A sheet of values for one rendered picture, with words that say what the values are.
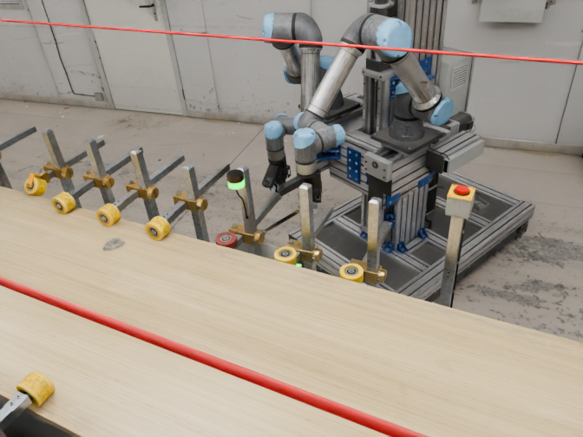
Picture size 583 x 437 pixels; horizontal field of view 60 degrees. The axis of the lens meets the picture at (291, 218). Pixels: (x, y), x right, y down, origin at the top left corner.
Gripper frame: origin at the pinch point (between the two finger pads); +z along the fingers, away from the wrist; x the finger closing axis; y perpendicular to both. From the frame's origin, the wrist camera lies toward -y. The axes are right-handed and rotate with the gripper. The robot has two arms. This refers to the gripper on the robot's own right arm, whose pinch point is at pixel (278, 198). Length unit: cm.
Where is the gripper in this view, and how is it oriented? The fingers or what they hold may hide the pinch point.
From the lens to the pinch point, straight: 222.7
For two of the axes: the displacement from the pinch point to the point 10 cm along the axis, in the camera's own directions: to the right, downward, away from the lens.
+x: -9.0, -2.1, 3.9
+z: 0.7, 8.0, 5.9
